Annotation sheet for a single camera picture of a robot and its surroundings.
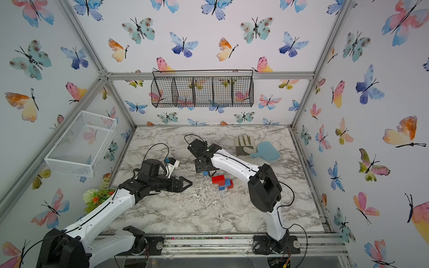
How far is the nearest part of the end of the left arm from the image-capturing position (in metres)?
0.59

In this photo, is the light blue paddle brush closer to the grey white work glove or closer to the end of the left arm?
the grey white work glove

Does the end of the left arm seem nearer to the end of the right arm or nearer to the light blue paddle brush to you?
the end of the right arm

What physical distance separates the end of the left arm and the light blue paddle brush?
1.64 feet

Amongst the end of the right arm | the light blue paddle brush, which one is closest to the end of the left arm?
the end of the right arm

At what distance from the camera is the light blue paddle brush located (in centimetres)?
106
